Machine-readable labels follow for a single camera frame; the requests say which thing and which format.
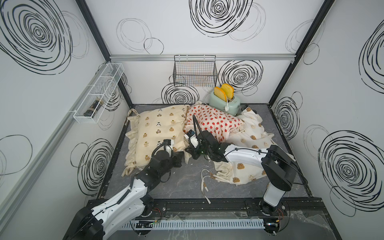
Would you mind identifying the cream bear pillow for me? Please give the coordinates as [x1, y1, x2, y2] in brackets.
[122, 105, 190, 177]

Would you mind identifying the cream bear pillowcase right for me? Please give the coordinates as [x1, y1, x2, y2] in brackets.
[200, 106, 298, 205]

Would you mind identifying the strawberry print pillow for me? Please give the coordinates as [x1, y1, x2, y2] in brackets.
[184, 104, 245, 143]

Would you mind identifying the white wire shelf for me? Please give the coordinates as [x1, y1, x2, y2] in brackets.
[74, 62, 124, 124]

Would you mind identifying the front yellow toast slice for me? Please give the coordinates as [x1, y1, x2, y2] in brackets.
[214, 87, 227, 102]

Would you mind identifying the yellow toast slice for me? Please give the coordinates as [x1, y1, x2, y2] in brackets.
[221, 84, 235, 101]
[214, 87, 227, 102]

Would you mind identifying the rear yellow toast slice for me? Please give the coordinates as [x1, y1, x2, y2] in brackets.
[221, 84, 235, 101]

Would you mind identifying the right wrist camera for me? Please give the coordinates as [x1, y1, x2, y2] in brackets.
[185, 130, 199, 149]

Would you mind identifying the dark item in shelf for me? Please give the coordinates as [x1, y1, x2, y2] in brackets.
[83, 99, 104, 117]

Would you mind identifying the mint green toaster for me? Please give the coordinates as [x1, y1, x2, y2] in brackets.
[209, 92, 241, 116]

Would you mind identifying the white slotted cable duct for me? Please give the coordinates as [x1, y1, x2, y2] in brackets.
[120, 219, 265, 231]

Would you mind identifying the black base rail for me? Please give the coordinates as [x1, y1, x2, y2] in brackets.
[137, 197, 326, 218]

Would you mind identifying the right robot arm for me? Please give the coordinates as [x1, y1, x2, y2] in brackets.
[184, 130, 299, 216]

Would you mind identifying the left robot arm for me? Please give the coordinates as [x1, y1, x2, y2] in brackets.
[63, 150, 184, 240]

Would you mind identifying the black wire basket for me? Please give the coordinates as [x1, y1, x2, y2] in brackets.
[173, 55, 218, 88]

